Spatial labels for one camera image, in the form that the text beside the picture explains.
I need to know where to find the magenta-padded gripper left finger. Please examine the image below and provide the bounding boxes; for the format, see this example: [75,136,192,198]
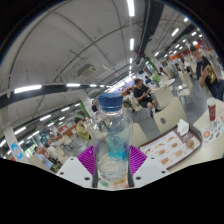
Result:
[54,145,100,189]

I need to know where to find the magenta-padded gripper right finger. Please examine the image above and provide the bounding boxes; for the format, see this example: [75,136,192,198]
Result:
[127,145,170,189]

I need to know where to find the clear water bottle blue cap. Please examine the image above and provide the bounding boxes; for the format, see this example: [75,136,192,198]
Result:
[90,92,134,188]

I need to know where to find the beige chair with round hole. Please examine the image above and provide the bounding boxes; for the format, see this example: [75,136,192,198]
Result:
[131,122,149,148]
[153,96,188,135]

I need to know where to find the dark food tray paper liner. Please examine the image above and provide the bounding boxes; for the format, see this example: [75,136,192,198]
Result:
[138,125,203,170]

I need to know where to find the white paper napkin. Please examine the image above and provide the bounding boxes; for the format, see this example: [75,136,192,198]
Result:
[175,118,191,137]

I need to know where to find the group of beige chairs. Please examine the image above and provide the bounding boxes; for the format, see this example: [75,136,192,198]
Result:
[28,66,196,168]

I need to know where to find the ceiling air conditioner unit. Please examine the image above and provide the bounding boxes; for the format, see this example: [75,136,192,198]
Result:
[77,63,98,79]

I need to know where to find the group of ceiling lights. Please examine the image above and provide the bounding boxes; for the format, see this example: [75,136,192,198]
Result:
[0,0,204,149]

